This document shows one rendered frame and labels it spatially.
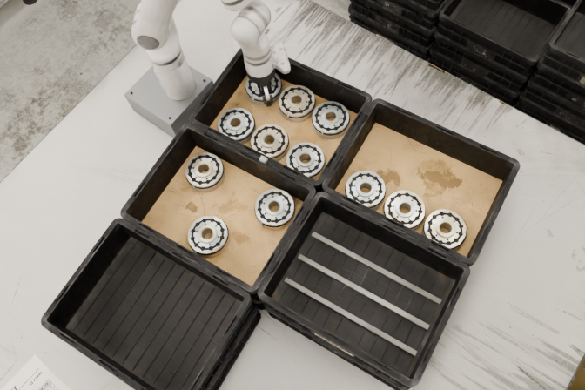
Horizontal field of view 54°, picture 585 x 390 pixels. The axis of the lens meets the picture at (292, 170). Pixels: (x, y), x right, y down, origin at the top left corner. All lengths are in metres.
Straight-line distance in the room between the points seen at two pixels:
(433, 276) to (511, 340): 0.27
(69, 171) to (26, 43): 1.44
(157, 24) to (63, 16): 1.80
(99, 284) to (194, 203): 0.31
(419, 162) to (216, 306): 0.64
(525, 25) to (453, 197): 1.10
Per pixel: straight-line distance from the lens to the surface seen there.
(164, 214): 1.54
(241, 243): 1.47
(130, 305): 1.50
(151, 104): 1.75
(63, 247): 1.76
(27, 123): 2.92
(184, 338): 1.45
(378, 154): 1.55
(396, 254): 1.46
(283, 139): 1.54
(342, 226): 1.47
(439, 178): 1.54
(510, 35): 2.42
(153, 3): 1.39
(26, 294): 1.77
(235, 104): 1.65
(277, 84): 1.63
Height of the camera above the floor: 2.22
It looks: 65 degrees down
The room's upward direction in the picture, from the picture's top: 9 degrees counter-clockwise
